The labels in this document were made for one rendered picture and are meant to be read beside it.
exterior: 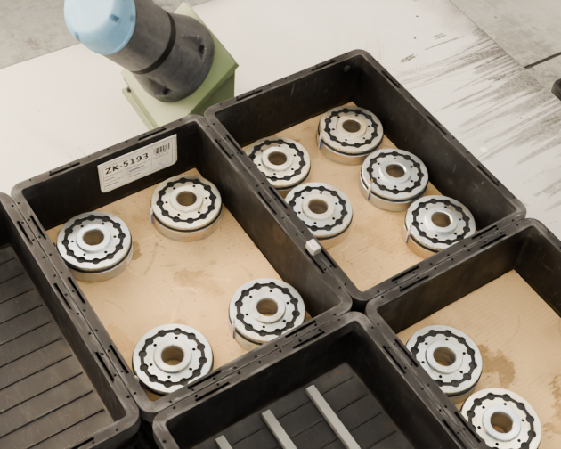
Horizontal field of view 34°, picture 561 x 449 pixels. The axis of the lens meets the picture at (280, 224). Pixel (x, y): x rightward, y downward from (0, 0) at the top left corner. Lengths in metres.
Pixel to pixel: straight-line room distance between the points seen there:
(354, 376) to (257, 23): 0.89
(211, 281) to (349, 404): 0.26
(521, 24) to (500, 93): 1.37
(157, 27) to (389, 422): 0.71
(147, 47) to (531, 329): 0.72
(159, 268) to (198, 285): 0.06
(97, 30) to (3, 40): 1.55
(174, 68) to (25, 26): 1.52
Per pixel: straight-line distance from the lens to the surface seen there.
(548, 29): 3.20
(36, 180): 1.30
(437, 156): 1.41
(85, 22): 1.47
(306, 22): 1.90
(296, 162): 1.40
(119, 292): 1.29
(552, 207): 1.66
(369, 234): 1.37
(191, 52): 1.55
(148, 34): 1.49
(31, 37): 2.98
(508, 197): 1.33
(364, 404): 1.21
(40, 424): 1.20
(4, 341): 1.27
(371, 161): 1.42
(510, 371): 1.28
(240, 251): 1.33
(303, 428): 1.19
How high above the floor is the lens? 1.89
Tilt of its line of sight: 51 degrees down
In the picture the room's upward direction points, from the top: 6 degrees clockwise
